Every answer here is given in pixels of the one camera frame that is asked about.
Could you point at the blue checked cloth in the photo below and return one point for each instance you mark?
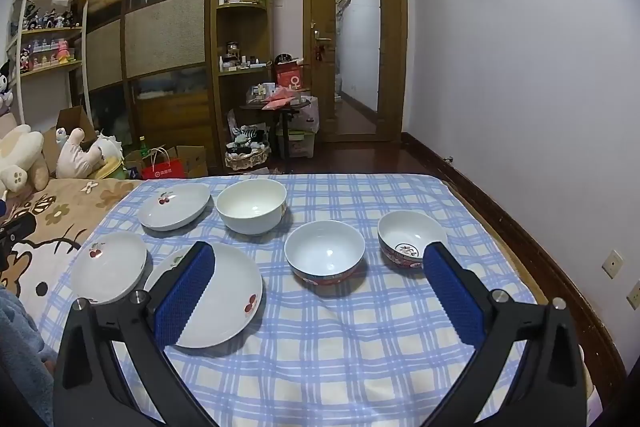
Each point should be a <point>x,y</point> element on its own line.
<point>325,347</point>

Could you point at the large plain white bowl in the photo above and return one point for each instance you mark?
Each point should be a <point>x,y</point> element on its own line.
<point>250,207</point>

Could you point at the clear storage box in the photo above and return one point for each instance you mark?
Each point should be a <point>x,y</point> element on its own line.
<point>300,146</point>

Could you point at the row of small figurines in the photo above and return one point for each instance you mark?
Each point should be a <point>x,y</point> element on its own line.
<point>50,19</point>

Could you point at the blue fleece clothing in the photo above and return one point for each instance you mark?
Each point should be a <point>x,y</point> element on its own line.
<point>20,357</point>

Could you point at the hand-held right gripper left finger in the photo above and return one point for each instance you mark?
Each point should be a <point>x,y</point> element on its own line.
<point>185,297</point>

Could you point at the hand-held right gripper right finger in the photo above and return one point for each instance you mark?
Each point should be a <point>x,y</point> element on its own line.
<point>452,297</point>

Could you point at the red bowl with printed inside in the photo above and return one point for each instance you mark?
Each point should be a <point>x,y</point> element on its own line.
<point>410,232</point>

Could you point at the yellow green plush toy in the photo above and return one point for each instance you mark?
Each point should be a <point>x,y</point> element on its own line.
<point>115,171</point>

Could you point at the white plastic bag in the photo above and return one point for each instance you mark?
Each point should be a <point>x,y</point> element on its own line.
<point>310,114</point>

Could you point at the pink cloth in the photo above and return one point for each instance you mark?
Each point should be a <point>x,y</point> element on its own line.
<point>282,99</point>

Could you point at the wooden corner shelf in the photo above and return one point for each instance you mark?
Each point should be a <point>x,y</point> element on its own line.
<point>220,57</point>

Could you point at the white shelf rack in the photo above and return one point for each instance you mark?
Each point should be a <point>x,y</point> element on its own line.
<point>50,31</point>

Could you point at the large white cherry print plate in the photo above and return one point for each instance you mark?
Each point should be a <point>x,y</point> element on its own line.
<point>230,297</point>

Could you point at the wicker basket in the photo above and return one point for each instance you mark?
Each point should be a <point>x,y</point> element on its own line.
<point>247,161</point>

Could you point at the black white plush doll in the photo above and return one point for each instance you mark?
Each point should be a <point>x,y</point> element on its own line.
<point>4,82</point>

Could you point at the pink plush toy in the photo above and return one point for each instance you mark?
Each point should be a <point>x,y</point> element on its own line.
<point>75,157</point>

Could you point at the cream plush toy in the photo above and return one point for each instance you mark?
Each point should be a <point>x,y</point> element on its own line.
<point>20,152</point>

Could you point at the white spiky plush toy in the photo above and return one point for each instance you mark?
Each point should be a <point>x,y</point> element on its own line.
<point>110,147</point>

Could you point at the wooden wardrobe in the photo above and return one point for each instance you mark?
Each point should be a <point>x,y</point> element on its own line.
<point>165,32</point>

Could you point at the small cardboard box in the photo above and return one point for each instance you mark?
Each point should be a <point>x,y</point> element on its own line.
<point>192,159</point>

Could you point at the small folding table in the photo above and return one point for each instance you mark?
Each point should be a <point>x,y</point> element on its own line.
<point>282,127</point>

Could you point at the open cardboard box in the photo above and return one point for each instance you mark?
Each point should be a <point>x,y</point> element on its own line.
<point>75,119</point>

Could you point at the white bowl with red outside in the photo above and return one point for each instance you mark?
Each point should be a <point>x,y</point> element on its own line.
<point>325,249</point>

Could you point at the wall socket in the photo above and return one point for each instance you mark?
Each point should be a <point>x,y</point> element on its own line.
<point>612,263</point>
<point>635,296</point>

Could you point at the red box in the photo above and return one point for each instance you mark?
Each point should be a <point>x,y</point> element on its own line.
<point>290,77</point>

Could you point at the brown cartoon blanket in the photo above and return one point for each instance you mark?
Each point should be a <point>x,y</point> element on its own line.
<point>60,212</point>

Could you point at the green bottle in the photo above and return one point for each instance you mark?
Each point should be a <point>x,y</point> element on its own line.
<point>144,149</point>

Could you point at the red paper bag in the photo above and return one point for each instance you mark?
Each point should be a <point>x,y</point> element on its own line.
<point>162,171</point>

